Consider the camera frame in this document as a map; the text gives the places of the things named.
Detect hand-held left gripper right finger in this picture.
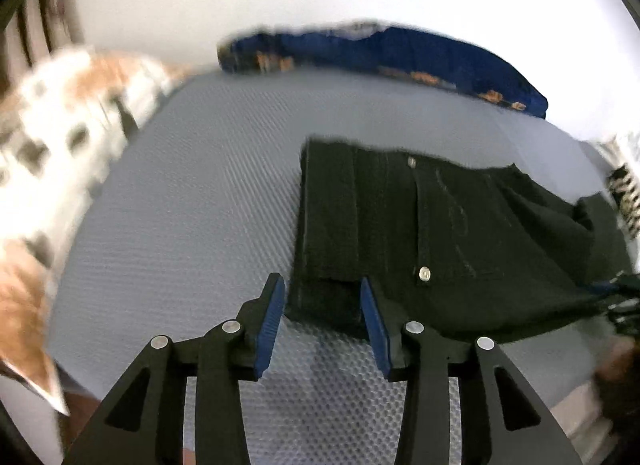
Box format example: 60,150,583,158
360,276,583,465

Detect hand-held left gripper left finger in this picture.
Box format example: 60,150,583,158
62,272,287,465

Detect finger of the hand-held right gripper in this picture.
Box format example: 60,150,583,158
582,273,640,303

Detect black pants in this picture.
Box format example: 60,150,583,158
285,137,633,346

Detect black white spotted cloth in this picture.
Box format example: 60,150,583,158
601,132,640,241

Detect grey textured mattress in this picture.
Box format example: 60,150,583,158
47,67,621,465

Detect blue patterned blanket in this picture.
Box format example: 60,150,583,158
216,20,549,120

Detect white orange patterned blanket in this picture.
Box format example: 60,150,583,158
0,45,201,416

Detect wooden slatted headboard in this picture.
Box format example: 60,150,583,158
0,0,86,90

